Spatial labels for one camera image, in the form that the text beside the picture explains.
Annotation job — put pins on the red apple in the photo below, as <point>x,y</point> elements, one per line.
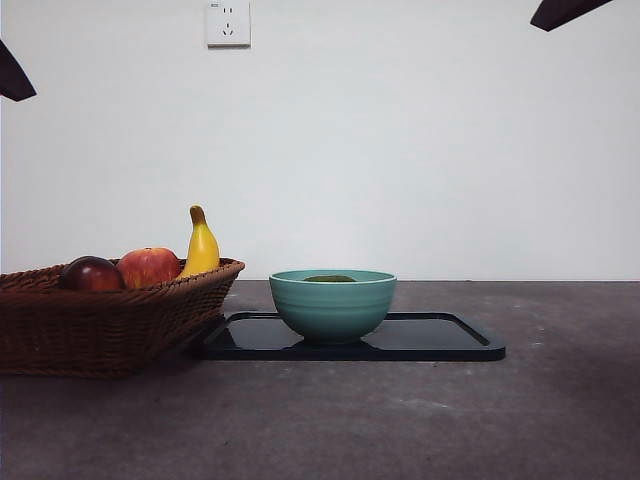
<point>147,267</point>

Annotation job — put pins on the brown wicker basket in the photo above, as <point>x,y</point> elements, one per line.
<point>100,330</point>

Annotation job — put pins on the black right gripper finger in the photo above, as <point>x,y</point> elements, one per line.
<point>560,12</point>

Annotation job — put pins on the dark purple plum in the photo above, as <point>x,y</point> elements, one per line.
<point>92,277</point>

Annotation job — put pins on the black rectangular tray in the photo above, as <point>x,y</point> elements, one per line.
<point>425,345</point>

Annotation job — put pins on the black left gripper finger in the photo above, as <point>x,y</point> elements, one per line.
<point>12,80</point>

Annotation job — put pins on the yellow banana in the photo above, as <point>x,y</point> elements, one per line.
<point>202,250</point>

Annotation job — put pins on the green avocado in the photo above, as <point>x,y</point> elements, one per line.
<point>330,279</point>

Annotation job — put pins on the white wall socket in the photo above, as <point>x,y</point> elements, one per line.
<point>229,25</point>

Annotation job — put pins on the teal ribbed bowl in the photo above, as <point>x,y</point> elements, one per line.
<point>332,310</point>

